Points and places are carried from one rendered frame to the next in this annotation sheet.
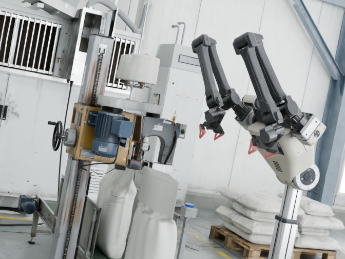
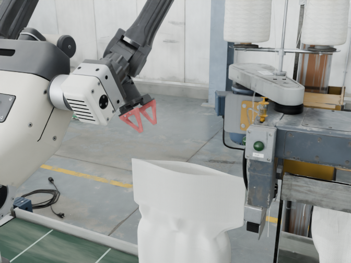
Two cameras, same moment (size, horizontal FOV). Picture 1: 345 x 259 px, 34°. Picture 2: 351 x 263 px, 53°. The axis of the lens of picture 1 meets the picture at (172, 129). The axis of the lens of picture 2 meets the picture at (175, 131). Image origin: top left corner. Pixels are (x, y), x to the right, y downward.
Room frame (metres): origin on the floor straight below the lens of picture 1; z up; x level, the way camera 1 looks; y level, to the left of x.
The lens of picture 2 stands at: (4.12, -0.84, 1.65)
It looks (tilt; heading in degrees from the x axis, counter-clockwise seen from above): 19 degrees down; 139
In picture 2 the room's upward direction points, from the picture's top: straight up
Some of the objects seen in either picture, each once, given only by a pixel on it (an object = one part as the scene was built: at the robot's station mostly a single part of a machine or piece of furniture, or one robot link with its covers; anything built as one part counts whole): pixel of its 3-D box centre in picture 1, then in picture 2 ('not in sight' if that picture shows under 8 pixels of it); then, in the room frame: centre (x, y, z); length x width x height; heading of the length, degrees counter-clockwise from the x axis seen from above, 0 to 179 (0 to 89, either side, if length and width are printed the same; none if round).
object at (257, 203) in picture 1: (271, 204); not in sight; (6.08, -1.19, 0.56); 0.66 x 0.42 x 0.15; 114
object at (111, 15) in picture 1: (108, 35); not in sight; (5.44, 0.77, 1.95); 0.30 x 0.01 x 0.48; 24
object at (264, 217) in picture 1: (254, 210); not in sight; (6.25, -1.06, 0.44); 0.66 x 0.42 x 0.14; 18
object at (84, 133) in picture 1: (99, 133); (305, 129); (3.44, 0.43, 1.18); 0.34 x 0.25 x 0.31; 114
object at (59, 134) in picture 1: (56, 135); not in sight; (3.31, 0.66, 1.13); 0.18 x 0.11 x 0.18; 24
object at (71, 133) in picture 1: (69, 137); not in sight; (3.35, 0.59, 1.14); 0.11 x 0.06 x 0.11; 24
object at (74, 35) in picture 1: (81, 46); not in sight; (5.75, 1.05, 1.82); 0.51 x 0.27 x 0.71; 24
